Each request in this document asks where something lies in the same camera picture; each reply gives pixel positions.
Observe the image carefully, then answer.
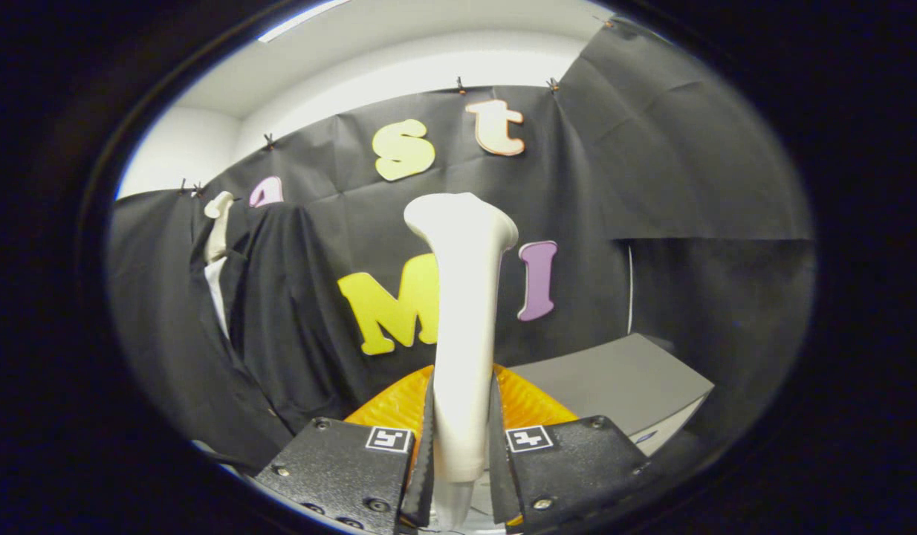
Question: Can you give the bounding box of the black backdrop cloth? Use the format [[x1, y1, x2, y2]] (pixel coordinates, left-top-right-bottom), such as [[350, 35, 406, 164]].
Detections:
[[106, 16, 816, 476]]

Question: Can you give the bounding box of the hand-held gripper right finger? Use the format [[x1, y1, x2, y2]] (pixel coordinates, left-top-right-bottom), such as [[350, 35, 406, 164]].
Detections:
[[488, 363, 656, 535]]

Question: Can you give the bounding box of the grey storage cabinet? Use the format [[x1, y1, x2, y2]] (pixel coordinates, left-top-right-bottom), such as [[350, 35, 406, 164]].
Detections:
[[507, 332, 716, 458]]

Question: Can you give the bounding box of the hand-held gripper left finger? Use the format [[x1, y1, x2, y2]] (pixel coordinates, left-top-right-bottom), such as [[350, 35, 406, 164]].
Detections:
[[252, 363, 435, 535]]

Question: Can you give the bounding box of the black blazer jacket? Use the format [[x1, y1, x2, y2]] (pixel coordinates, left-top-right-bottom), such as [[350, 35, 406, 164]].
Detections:
[[189, 202, 374, 465]]

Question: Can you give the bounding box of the white garment steamer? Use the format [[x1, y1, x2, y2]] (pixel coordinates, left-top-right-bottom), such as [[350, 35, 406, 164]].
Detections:
[[404, 192, 519, 532]]

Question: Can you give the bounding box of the white mannequin torso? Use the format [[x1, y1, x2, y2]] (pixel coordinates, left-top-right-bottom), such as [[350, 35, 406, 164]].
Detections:
[[203, 190, 236, 341]]

